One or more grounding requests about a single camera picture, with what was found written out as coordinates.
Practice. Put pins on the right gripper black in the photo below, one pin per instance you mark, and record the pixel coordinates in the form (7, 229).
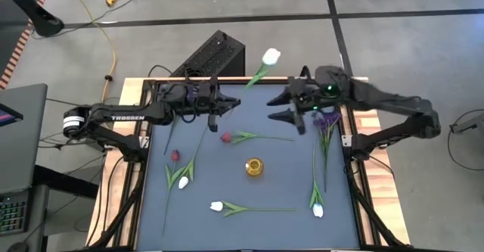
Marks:
(302, 93)

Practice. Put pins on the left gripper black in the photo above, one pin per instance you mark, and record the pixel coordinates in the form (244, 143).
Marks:
(200, 97)

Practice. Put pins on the red artificial tulip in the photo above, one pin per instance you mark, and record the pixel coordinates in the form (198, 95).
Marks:
(175, 155)
(226, 137)

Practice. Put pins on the white artificial tulip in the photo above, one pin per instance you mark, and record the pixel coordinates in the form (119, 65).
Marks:
(271, 56)
(183, 182)
(318, 210)
(216, 206)

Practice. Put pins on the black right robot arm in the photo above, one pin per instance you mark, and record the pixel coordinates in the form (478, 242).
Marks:
(397, 104)

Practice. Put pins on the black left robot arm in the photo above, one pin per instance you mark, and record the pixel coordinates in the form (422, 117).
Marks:
(128, 117)

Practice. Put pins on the yellow glass vase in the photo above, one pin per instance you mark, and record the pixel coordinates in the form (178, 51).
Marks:
(254, 167)

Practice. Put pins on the black perforated computer case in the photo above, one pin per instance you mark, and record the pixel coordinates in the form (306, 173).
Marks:
(223, 51)

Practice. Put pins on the black desk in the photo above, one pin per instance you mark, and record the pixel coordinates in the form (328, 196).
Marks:
(56, 180)

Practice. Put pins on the grey floor box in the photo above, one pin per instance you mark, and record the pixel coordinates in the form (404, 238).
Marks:
(469, 125)

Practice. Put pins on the black stand leg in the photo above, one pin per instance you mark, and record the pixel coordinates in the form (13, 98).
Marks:
(41, 19)

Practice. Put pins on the grey desk top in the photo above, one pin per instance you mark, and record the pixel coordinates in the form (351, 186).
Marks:
(22, 138)

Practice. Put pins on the monitor with pink screen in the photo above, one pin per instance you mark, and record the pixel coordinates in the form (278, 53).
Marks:
(7, 116)

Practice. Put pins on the dark mat orange striped edge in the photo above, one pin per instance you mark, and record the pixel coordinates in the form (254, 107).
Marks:
(11, 47)

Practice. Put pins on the keyboard with coloured backlight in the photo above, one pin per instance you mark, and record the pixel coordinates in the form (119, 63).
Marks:
(13, 216)

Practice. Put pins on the black computer mouse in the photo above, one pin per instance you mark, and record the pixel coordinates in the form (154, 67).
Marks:
(17, 246)

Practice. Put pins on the black aluminium table frame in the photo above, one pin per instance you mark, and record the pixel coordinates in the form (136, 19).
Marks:
(234, 81)

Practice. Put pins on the silver metal bracket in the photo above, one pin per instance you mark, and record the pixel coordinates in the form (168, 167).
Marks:
(346, 140)
(143, 141)

